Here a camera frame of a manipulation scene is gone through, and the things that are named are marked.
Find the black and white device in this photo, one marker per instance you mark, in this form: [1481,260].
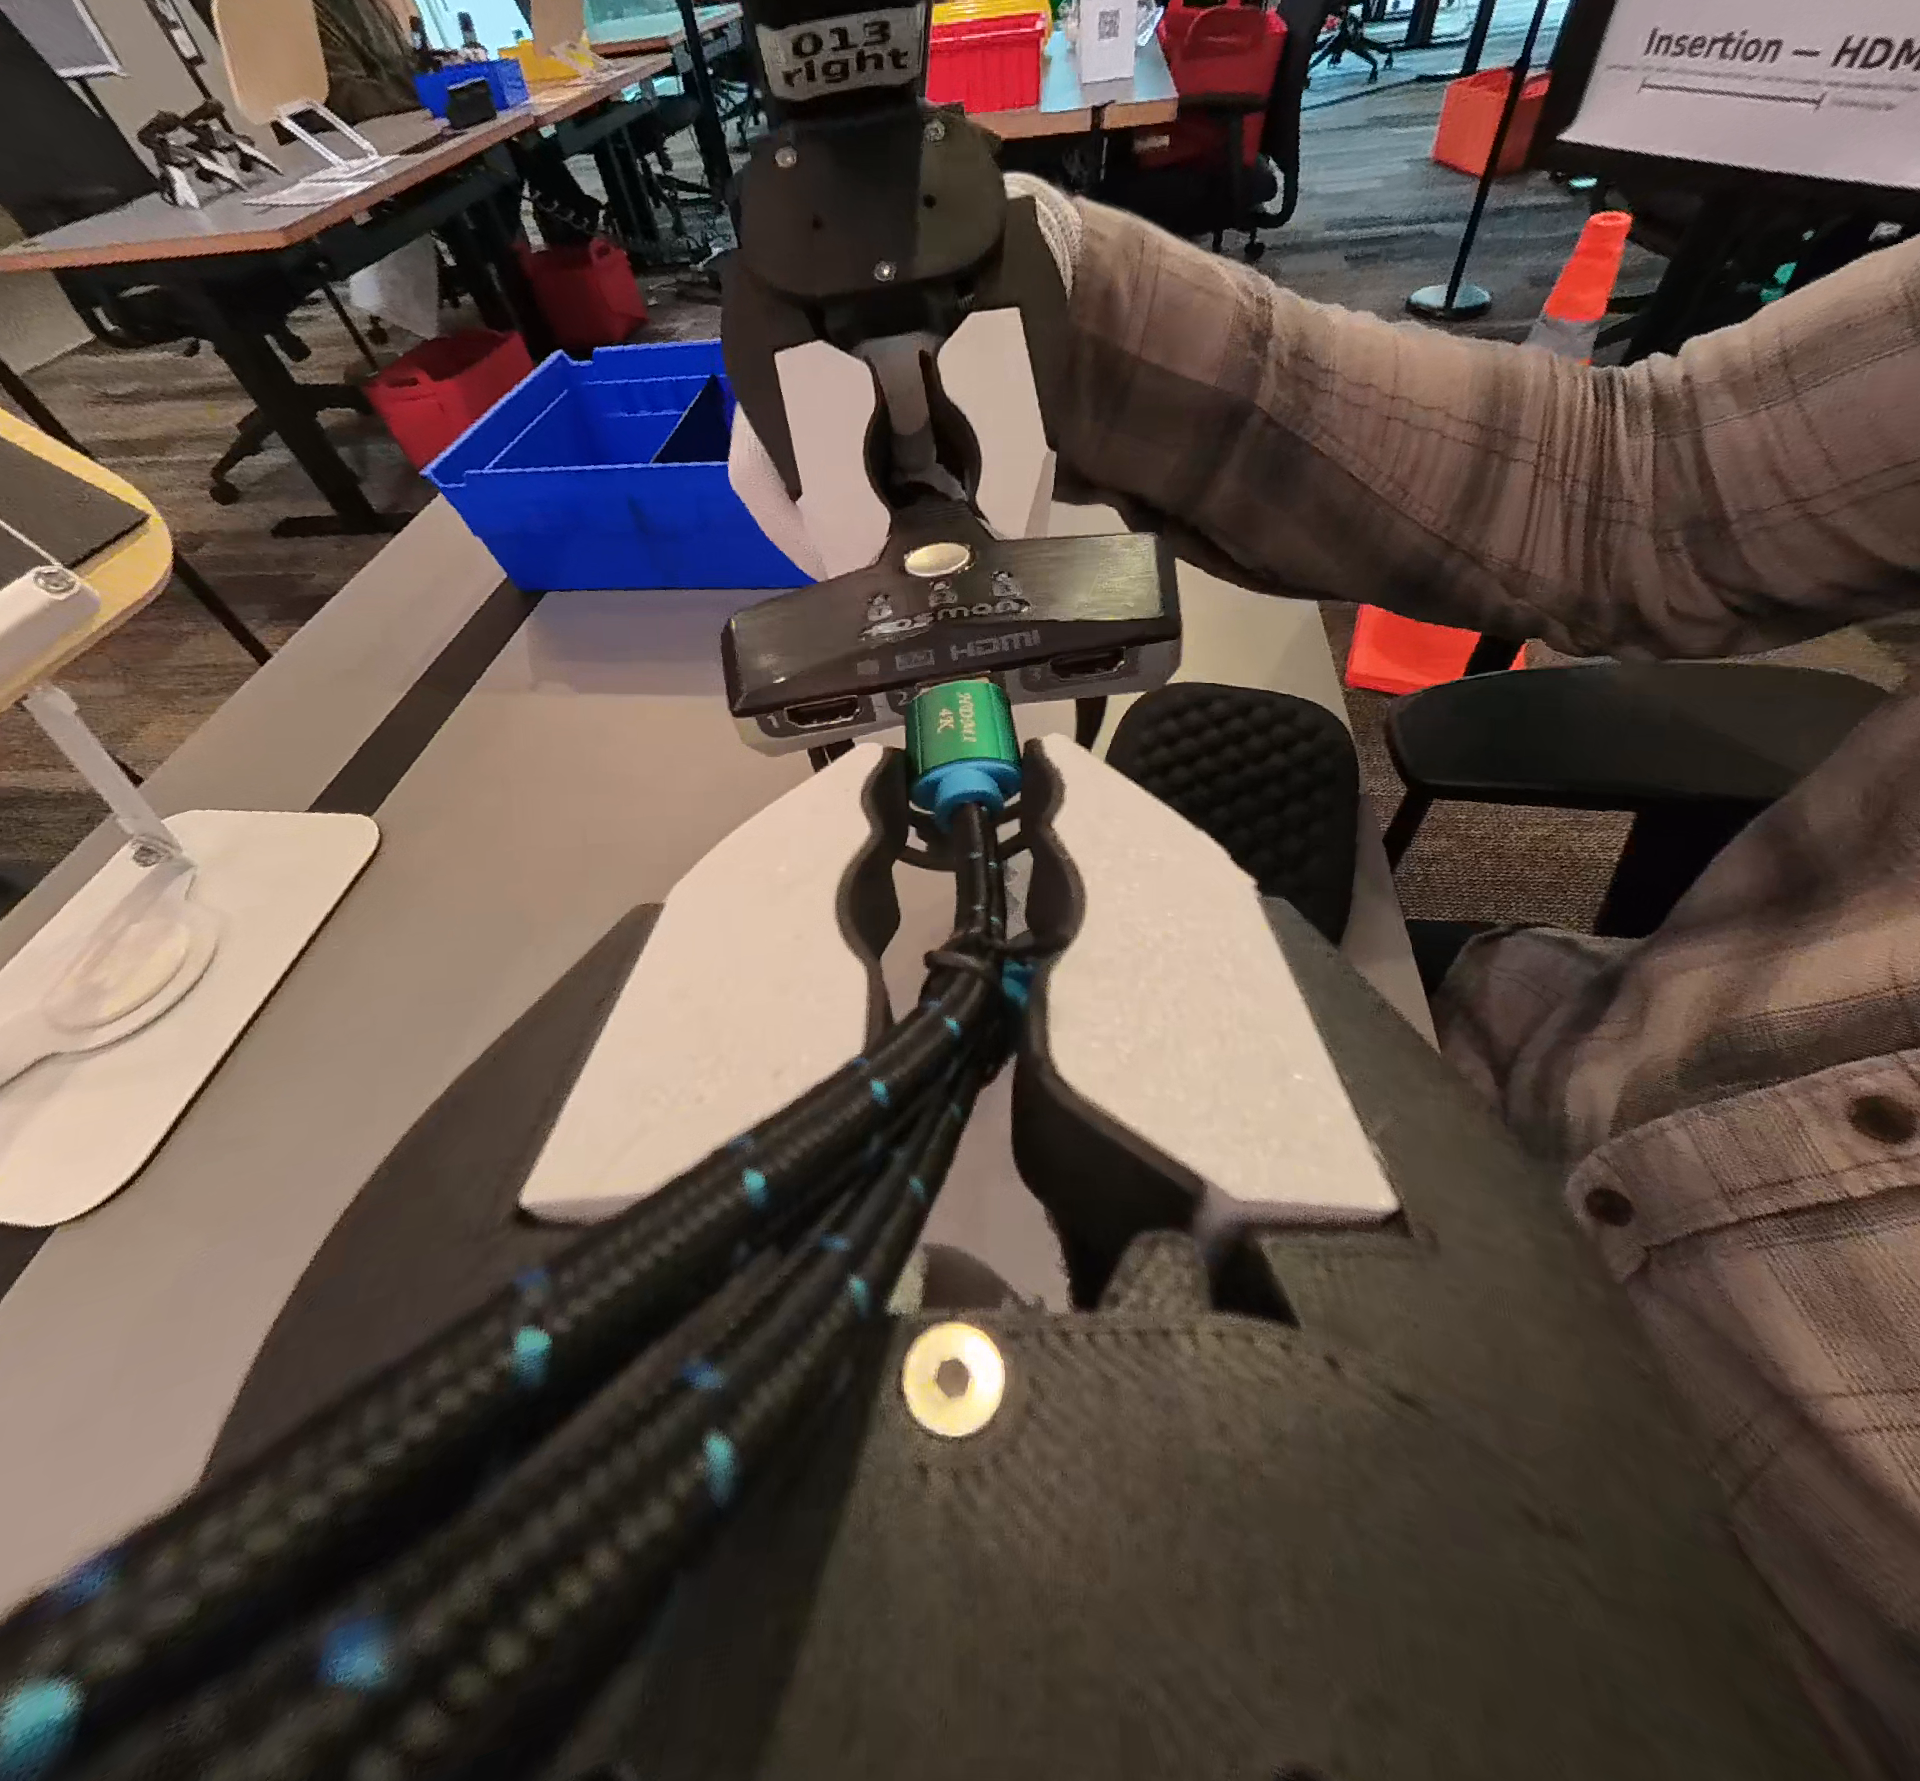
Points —
[202,155]

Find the black textured pad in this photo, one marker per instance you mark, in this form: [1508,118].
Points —
[1245,790]

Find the black hdmi switch box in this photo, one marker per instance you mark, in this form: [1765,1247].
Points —
[1051,597]

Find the black-framed printed sign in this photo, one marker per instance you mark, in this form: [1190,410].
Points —
[1770,87]

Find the yellow plastic tray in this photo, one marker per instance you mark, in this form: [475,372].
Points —
[991,7]

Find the black monitor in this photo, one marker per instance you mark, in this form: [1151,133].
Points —
[60,130]

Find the black office chair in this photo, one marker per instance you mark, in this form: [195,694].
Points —
[1620,730]
[1269,160]

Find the black bin divider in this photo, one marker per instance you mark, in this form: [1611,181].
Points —
[699,428]

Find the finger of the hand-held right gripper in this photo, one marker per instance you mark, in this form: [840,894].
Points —
[1012,417]
[819,460]

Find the orange traffic cone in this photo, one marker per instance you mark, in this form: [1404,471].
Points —
[1418,648]
[1582,289]

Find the small tag sign stand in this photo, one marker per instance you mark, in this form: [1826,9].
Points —
[1479,160]

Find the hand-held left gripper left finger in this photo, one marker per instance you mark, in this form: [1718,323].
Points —
[704,1032]

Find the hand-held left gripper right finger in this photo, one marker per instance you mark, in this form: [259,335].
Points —
[1200,1047]

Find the orange fabric bin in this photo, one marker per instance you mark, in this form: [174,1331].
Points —
[1484,125]

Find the red plastic tray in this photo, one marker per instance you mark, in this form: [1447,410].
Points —
[983,65]

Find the blue plastic bin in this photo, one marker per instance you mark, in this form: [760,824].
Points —
[435,87]
[601,520]

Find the white tablet stand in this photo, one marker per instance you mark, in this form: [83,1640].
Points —
[225,912]

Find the person's right forearm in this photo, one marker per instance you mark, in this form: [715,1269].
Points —
[1425,431]

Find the yellow plastic bin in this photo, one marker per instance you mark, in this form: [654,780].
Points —
[548,58]

